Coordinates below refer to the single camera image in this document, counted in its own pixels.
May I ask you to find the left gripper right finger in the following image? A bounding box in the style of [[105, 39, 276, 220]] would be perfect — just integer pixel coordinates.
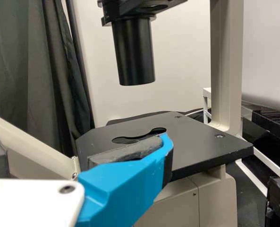
[[77, 133, 174, 227]]

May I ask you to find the cream microscope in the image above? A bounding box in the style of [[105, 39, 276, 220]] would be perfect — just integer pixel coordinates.
[[0, 0, 254, 227]]

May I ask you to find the white box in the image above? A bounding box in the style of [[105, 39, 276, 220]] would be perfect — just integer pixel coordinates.
[[241, 0, 280, 107]]

